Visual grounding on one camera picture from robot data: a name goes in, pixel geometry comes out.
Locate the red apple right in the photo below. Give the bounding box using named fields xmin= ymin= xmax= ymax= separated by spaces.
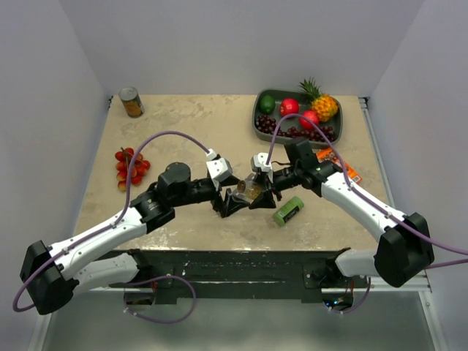
xmin=298 ymin=110 xmax=320 ymax=130

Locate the green lime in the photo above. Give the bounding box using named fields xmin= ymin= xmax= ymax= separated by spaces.
xmin=259 ymin=95 xmax=276 ymax=114

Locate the amber pill bottle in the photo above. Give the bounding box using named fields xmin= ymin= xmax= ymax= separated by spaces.
xmin=233 ymin=173 xmax=262 ymax=203

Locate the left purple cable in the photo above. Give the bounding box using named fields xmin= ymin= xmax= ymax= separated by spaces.
xmin=12 ymin=130 xmax=215 ymax=312

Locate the orange snack packet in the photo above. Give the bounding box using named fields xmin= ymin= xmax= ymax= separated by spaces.
xmin=317 ymin=148 xmax=362 ymax=184

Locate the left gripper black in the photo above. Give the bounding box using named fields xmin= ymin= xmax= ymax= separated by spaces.
xmin=173 ymin=174 xmax=249 ymax=216

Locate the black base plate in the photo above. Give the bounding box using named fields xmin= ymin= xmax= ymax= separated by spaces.
xmin=98 ymin=249 xmax=366 ymax=304

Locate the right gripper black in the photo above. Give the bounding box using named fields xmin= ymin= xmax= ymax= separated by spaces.
xmin=247 ymin=164 xmax=302 ymax=209

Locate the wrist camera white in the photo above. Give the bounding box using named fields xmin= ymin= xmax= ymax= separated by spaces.
xmin=206 ymin=148 xmax=233 ymax=182
xmin=250 ymin=152 xmax=273 ymax=173

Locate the dark green tray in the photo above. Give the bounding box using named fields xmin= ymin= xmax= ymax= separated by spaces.
xmin=252 ymin=88 xmax=343 ymax=149

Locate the red apple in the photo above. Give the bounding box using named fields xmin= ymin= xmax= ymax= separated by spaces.
xmin=298 ymin=110 xmax=320 ymax=130
xmin=279 ymin=98 xmax=300 ymax=117

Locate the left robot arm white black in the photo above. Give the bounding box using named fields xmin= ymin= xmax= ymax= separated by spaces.
xmin=20 ymin=158 xmax=249 ymax=315

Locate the red apple left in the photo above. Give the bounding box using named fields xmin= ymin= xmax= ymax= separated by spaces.
xmin=279 ymin=98 xmax=300 ymax=117

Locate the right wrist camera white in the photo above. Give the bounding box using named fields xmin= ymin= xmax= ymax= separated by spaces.
xmin=250 ymin=152 xmax=273 ymax=173

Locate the dark red grape bunch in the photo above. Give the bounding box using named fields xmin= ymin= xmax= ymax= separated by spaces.
xmin=253 ymin=115 xmax=338 ymax=143

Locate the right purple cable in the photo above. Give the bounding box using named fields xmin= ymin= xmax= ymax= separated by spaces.
xmin=268 ymin=113 xmax=468 ymax=315

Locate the tin can orange label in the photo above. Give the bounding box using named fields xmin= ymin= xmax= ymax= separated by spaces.
xmin=118 ymin=87 xmax=145 ymax=118

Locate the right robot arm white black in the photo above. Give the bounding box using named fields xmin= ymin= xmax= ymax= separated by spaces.
xmin=250 ymin=137 xmax=434 ymax=287

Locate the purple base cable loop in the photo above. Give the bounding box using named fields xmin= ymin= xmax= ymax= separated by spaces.
xmin=123 ymin=273 xmax=200 ymax=323

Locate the green cylindrical bottle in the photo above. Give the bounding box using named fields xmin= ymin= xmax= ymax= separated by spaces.
xmin=272 ymin=196 xmax=304 ymax=227

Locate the small pineapple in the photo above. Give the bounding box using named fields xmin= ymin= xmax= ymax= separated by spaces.
xmin=299 ymin=78 xmax=339 ymax=122

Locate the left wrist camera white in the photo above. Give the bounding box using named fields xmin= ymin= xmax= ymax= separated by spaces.
xmin=206 ymin=148 xmax=233 ymax=182

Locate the red cherry tomato bunch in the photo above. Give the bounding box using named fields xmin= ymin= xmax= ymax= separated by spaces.
xmin=115 ymin=148 xmax=151 ymax=192

